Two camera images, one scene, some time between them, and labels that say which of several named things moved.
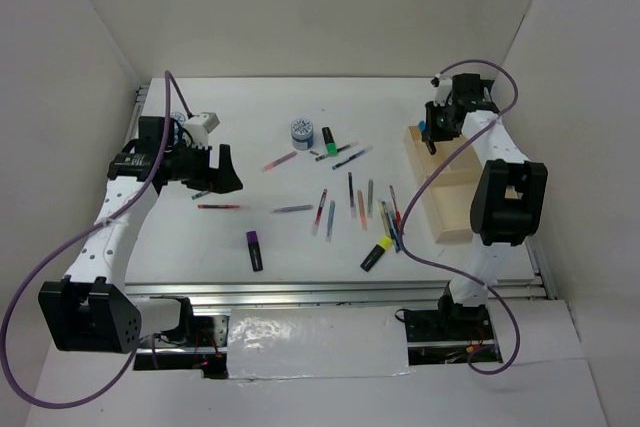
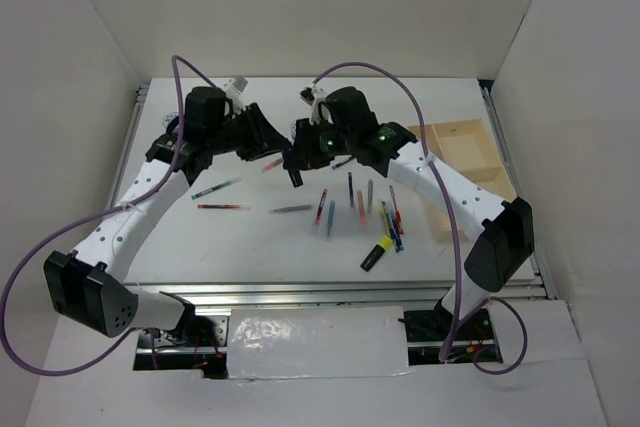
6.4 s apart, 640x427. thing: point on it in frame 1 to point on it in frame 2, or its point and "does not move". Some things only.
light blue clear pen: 330,220 does not move
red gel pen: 397,212 does not move
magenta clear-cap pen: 315,225 does not move
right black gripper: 432,133 to 304,154
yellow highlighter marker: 385,244 does not move
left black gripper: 222,180 to 264,140
